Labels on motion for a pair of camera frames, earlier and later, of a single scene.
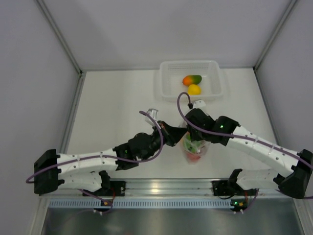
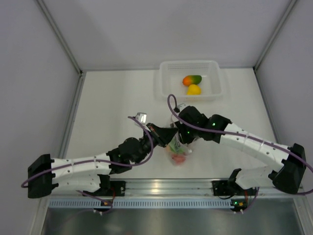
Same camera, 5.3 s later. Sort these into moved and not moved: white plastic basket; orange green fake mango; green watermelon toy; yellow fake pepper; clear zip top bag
Moved: green watermelon toy; clear zip top bag
Not moved: orange green fake mango; white plastic basket; yellow fake pepper
